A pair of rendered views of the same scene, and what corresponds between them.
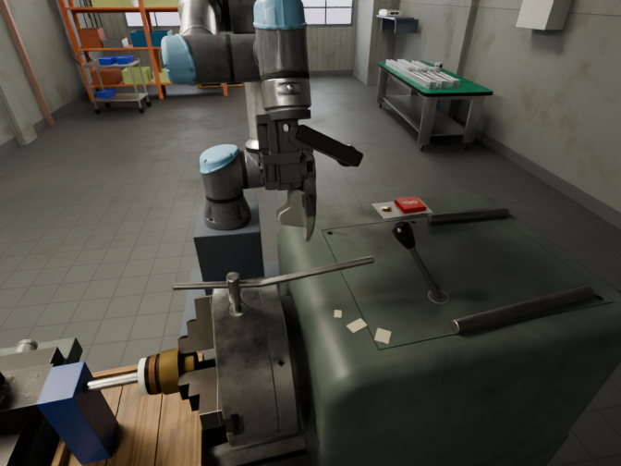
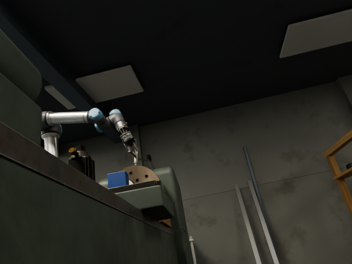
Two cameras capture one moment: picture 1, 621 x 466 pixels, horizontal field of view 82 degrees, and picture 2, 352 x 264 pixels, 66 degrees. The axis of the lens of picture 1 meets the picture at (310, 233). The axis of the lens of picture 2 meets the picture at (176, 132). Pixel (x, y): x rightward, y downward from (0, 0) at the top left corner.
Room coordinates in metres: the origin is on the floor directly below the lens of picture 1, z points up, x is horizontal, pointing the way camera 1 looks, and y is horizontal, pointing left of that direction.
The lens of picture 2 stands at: (-0.17, 1.51, 0.74)
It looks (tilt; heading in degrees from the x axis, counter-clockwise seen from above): 24 degrees up; 285
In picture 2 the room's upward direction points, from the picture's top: 10 degrees counter-clockwise
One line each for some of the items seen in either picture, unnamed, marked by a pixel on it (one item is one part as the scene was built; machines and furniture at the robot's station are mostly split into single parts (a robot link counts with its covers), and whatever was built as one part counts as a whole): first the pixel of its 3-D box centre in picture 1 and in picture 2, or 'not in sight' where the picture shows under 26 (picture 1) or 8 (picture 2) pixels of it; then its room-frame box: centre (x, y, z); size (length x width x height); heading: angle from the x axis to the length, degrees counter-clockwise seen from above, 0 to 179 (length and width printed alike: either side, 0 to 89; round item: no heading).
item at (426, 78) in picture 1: (420, 96); not in sight; (5.57, -1.64, 0.43); 2.33 x 0.87 x 0.86; 5
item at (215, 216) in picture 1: (225, 204); not in sight; (1.01, 0.27, 1.15); 0.15 x 0.15 x 0.10
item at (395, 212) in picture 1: (400, 217); not in sight; (0.80, -0.23, 1.23); 0.13 x 0.08 x 0.06; 103
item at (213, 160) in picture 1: (223, 170); not in sight; (1.01, 0.26, 1.27); 0.13 x 0.12 x 0.14; 103
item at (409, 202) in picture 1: (409, 205); not in sight; (0.81, -0.25, 1.26); 0.06 x 0.06 x 0.02; 13
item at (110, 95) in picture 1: (115, 83); not in sight; (6.42, 3.28, 0.44); 0.92 x 0.53 x 0.88; 99
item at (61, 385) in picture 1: (82, 414); (120, 198); (0.40, 0.46, 1.00); 0.08 x 0.06 x 0.23; 13
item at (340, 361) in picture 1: (418, 321); (146, 209); (0.60, -0.26, 1.06); 0.59 x 0.48 x 0.39; 103
